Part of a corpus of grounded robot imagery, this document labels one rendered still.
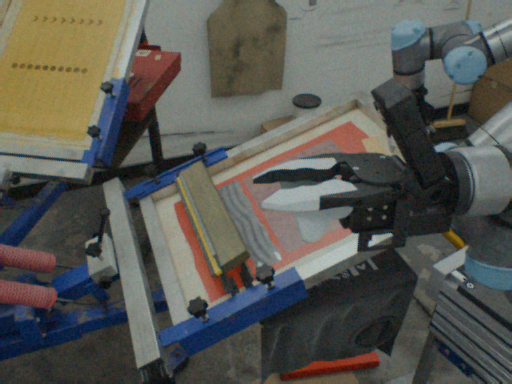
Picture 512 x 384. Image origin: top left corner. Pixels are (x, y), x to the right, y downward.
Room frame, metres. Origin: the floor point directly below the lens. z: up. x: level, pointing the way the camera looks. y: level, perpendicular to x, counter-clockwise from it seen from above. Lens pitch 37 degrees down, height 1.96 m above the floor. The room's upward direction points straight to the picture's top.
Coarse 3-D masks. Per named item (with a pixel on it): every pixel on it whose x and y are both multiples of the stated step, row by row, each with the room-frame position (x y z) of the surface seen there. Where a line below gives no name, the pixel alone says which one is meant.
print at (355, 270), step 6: (360, 264) 1.00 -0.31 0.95; (366, 264) 1.00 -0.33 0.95; (372, 264) 1.00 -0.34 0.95; (348, 270) 0.98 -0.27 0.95; (354, 270) 0.98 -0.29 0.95; (360, 270) 0.98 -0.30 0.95; (366, 270) 0.98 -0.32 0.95; (372, 270) 0.98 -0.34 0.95; (336, 276) 0.96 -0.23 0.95; (342, 276) 0.96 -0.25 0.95; (348, 276) 0.96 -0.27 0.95; (324, 282) 0.93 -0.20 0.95; (330, 282) 0.93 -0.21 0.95
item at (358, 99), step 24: (360, 96) 1.41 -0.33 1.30; (312, 120) 1.35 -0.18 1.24; (264, 144) 1.30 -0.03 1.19; (216, 168) 1.24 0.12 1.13; (168, 192) 1.19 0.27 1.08; (144, 216) 1.08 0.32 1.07; (384, 240) 0.81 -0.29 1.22; (168, 264) 0.87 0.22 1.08; (312, 264) 0.78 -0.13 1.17; (336, 264) 0.77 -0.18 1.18; (168, 288) 0.80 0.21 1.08
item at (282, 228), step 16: (272, 224) 0.97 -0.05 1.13; (288, 224) 0.96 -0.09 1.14; (336, 224) 0.92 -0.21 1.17; (272, 240) 0.92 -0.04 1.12; (288, 240) 0.90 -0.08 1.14; (320, 240) 0.88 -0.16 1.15; (336, 240) 0.87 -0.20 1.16; (288, 256) 0.85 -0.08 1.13; (304, 256) 0.84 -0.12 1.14; (208, 272) 0.85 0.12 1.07; (208, 288) 0.80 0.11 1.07
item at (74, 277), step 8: (72, 272) 0.86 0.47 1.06; (80, 272) 0.86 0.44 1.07; (88, 272) 0.85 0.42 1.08; (56, 280) 0.85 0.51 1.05; (64, 280) 0.84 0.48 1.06; (72, 280) 0.84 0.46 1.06; (80, 280) 0.83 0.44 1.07; (88, 280) 0.83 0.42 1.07; (112, 280) 0.85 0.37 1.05; (56, 288) 0.82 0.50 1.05; (64, 288) 0.82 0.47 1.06; (72, 288) 0.82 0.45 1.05; (80, 288) 0.82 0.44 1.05; (64, 296) 0.81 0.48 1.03; (72, 296) 0.82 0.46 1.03; (80, 296) 0.82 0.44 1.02; (64, 304) 0.81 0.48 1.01
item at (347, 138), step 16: (336, 128) 1.32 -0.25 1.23; (352, 128) 1.30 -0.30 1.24; (304, 144) 1.28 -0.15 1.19; (320, 144) 1.26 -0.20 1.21; (336, 144) 1.24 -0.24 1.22; (352, 144) 1.22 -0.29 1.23; (272, 160) 1.24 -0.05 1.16; (288, 160) 1.22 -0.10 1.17; (240, 176) 1.20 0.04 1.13; (336, 176) 1.10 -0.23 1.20; (256, 192) 1.11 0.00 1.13; (272, 192) 1.10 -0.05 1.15; (176, 208) 1.12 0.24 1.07; (256, 208) 1.05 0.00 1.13; (192, 240) 0.98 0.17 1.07
